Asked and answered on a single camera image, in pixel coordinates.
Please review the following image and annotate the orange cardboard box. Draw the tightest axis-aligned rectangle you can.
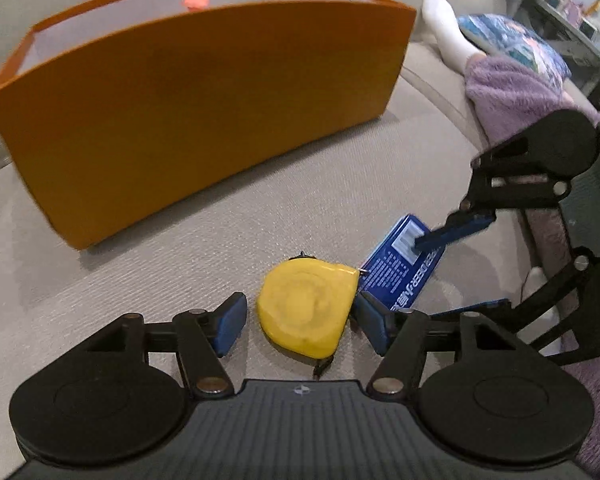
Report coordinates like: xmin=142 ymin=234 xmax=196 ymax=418
xmin=0 ymin=0 xmax=416 ymax=250

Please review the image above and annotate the cluttered shelf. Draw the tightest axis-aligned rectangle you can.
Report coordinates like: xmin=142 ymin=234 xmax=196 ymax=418
xmin=507 ymin=0 xmax=600 ymax=104

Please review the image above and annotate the beige sofa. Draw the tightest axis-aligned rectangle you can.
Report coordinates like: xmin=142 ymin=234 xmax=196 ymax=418
xmin=0 ymin=0 xmax=600 ymax=480

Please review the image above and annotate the blue patterned cushion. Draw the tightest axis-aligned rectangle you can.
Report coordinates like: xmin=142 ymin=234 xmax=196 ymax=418
xmin=457 ymin=14 xmax=571 ymax=84

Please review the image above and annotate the blue box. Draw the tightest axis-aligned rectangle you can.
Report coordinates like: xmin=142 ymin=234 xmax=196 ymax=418
xmin=358 ymin=214 xmax=444 ymax=310

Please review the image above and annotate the orange red item in box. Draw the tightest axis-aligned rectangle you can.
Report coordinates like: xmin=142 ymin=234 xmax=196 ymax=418
xmin=182 ymin=0 xmax=210 ymax=12

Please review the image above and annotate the white plush leg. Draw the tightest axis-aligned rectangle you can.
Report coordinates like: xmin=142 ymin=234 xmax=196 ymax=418
xmin=422 ymin=0 xmax=486 ymax=75

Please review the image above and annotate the yellow tape measure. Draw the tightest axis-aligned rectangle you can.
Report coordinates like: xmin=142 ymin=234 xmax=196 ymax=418
xmin=257 ymin=252 xmax=361 ymax=379

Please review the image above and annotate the purple fluffy blanket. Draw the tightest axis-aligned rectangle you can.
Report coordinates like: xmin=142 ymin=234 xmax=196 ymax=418
xmin=465 ymin=56 xmax=600 ymax=479

